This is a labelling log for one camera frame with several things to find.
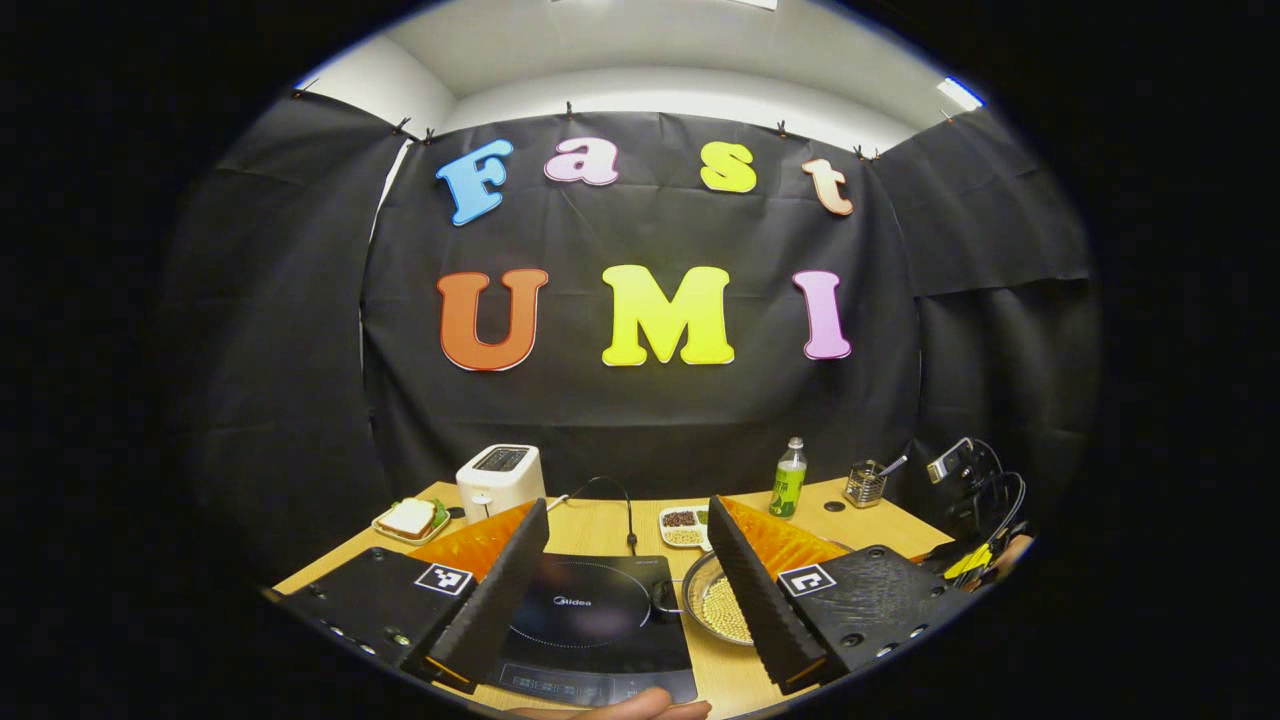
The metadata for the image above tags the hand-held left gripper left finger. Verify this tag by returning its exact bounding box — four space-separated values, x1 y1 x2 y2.
275 498 551 693

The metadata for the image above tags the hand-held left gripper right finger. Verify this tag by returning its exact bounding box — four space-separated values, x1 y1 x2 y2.
706 495 976 696

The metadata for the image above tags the steel pot with black handle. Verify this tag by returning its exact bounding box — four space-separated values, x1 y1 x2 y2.
652 540 856 647

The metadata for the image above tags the black induction cooktop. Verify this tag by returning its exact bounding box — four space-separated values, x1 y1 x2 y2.
487 553 699 706

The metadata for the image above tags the pile of soybeans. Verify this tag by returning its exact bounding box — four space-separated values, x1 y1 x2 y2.
700 575 754 643

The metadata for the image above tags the metal mesh utensil cup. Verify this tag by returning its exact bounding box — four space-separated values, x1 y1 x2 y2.
845 460 888 508

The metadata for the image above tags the white divided dish of beans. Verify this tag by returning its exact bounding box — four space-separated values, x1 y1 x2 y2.
658 506 713 551

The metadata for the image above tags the white toaster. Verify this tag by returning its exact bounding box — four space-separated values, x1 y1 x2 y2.
456 444 547 523

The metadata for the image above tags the white sandwich plate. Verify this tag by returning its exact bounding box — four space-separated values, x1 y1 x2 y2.
372 498 451 546

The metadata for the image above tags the toast sandwich with lettuce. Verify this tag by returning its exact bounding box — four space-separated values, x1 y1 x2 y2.
377 498 446 540

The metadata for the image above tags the green drink bottle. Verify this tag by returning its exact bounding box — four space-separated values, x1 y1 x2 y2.
769 437 808 519

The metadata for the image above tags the black backdrop cloth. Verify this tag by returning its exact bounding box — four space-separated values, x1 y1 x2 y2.
150 90 1101 591

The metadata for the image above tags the black power cable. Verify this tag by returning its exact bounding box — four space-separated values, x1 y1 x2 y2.
568 476 639 556

